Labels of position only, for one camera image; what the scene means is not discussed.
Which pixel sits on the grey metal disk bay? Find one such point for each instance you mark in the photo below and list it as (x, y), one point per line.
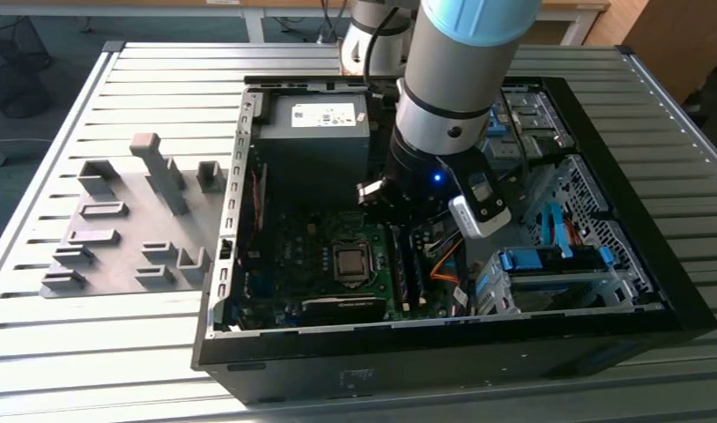
(563, 282)

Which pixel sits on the green motherboard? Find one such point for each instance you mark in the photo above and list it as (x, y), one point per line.
(299, 247)

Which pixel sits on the brown wooden cabinet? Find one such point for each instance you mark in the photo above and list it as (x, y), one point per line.
(687, 35)

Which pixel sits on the hard disk in blue carrier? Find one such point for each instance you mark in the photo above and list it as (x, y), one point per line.
(529, 260)

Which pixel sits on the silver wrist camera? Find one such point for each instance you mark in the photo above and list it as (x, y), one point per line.
(481, 211)

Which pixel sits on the grey power supply unit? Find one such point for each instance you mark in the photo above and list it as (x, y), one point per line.
(310, 167)

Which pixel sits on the grey parts rack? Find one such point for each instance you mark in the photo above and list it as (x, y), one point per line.
(141, 211)

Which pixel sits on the black mesh wastebasket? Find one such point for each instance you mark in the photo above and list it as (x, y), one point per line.
(12, 75)

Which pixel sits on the black graphics card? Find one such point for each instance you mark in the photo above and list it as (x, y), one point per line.
(341, 310)

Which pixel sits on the white desk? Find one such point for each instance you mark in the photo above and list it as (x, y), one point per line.
(575, 24)

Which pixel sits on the grey metal drive cage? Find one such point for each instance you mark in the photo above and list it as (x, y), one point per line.
(534, 114)

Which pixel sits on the CPU socket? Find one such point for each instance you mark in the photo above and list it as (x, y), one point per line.
(334, 264)

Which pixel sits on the RAM stick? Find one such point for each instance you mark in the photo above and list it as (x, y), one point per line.
(401, 264)

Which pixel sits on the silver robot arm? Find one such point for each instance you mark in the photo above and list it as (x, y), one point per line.
(451, 88)

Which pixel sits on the black PC case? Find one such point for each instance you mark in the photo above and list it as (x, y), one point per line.
(393, 365)

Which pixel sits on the blue drive bay bracket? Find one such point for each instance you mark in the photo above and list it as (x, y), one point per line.
(499, 121)

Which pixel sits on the silver CPU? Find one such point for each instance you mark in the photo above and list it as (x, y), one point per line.
(350, 262)

